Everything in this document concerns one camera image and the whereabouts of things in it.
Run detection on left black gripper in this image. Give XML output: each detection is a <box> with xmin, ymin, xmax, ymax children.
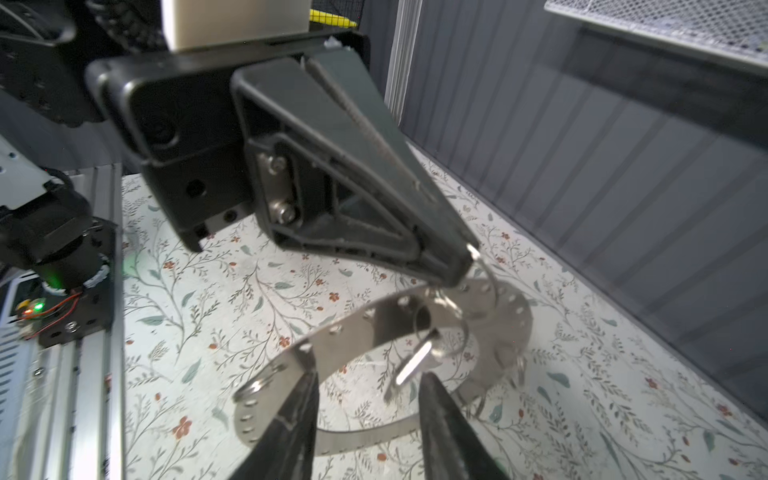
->
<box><xmin>85</xmin><ymin>28</ymin><xmax>472</xmax><ymax>287</ymax></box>

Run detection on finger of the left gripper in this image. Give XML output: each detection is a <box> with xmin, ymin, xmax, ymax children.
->
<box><xmin>305</xmin><ymin>48</ymin><xmax>474</xmax><ymax>246</ymax></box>

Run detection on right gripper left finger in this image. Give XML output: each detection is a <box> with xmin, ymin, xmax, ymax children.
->
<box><xmin>230</xmin><ymin>371</ymin><xmax>319</xmax><ymax>480</ymax></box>

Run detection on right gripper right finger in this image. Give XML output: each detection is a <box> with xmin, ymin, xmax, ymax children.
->
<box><xmin>418</xmin><ymin>372</ymin><xmax>509</xmax><ymax>480</ymax></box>

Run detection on metal perforated ring disc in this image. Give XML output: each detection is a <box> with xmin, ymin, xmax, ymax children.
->
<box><xmin>233</xmin><ymin>280</ymin><xmax>533</xmax><ymax>456</ymax></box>

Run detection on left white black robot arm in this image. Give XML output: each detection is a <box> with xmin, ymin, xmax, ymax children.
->
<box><xmin>1</xmin><ymin>1</ymin><xmax>478</xmax><ymax>287</ymax></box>

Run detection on yellow marker in basket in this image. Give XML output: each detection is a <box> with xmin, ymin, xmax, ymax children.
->
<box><xmin>310</xmin><ymin>9</ymin><xmax>358</xmax><ymax>28</ymax></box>

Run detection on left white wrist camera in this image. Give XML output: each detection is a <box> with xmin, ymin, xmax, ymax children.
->
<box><xmin>161</xmin><ymin>0</ymin><xmax>311</xmax><ymax>52</ymax></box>

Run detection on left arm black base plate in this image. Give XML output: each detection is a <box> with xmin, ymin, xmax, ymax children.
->
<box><xmin>10</xmin><ymin>218</ymin><xmax>118</xmax><ymax>348</ymax></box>

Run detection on white mesh wall basket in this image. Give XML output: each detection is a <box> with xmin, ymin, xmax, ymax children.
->
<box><xmin>544</xmin><ymin>1</ymin><xmax>767</xmax><ymax>76</ymax></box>

